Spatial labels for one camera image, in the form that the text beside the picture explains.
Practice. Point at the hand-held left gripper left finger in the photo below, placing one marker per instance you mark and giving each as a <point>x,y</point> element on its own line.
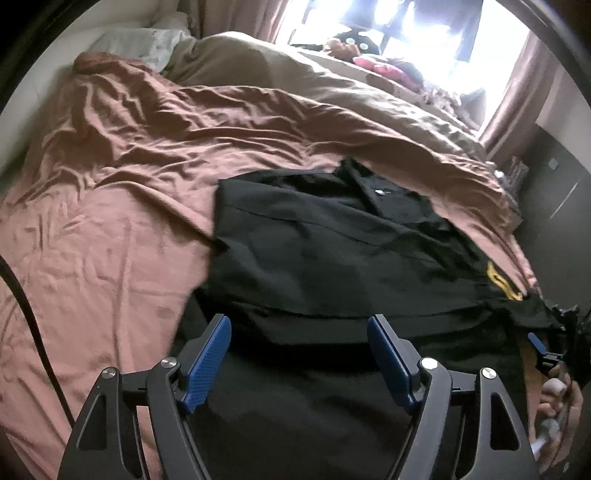
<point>208,364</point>

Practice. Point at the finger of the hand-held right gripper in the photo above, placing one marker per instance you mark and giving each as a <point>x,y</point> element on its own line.
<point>536,342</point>

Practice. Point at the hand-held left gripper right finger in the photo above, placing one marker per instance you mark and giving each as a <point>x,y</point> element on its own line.
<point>390,364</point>

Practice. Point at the black shirt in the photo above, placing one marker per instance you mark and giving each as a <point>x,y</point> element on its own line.
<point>323,258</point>

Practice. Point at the person's right hand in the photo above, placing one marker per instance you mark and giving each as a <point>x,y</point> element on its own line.
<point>561,410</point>

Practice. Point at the dark cabinet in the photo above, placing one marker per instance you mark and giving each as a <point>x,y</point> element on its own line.
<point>554,198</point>

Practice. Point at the brown duvet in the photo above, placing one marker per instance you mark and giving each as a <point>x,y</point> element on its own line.
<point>115,184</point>

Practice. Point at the brown curtain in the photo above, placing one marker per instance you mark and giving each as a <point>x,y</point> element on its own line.
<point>512,97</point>
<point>244,18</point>

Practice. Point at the window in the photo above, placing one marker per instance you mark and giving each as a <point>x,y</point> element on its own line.
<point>461,64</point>

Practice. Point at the beige duvet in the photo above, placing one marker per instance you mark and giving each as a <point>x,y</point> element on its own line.
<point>323,83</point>

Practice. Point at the pink cushion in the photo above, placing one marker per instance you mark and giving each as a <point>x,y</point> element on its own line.
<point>376,65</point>

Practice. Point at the brown plush toy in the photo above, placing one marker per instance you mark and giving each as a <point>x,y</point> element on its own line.
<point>339,47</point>

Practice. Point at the white pillow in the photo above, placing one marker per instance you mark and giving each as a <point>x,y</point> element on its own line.
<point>138,46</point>

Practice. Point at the black plush toy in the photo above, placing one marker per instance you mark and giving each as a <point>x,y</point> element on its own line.
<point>358,39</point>

